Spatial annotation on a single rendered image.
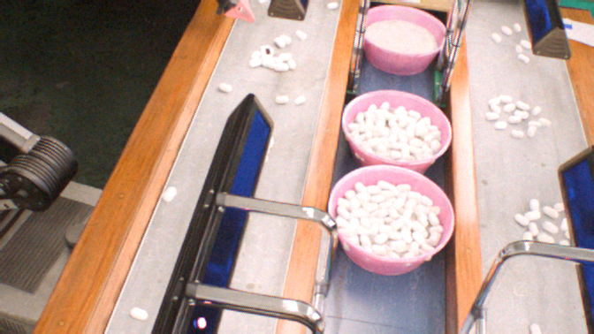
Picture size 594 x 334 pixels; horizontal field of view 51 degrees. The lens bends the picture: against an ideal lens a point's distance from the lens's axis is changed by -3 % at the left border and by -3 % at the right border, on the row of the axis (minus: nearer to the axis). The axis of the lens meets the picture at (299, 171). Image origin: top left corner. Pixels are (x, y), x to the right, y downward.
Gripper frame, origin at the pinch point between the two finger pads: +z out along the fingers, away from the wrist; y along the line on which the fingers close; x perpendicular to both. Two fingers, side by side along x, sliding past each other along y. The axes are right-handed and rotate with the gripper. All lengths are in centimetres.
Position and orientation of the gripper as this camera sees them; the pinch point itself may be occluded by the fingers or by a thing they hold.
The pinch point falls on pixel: (251, 18)
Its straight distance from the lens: 180.7
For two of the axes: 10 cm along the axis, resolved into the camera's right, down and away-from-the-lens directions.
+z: 7.0, 5.8, 4.2
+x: -7.0, 4.4, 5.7
